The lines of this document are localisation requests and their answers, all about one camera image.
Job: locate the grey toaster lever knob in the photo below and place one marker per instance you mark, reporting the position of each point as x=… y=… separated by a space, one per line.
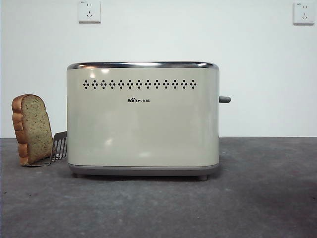
x=225 y=99

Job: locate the brown-crusted bread slice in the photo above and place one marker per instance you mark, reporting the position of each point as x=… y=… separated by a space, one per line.
x=34 y=131

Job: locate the cream two-slot toaster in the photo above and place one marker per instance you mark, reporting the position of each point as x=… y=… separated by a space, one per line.
x=143 y=129

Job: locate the white wall socket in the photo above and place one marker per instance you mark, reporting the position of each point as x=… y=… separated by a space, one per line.
x=303 y=13
x=89 y=12

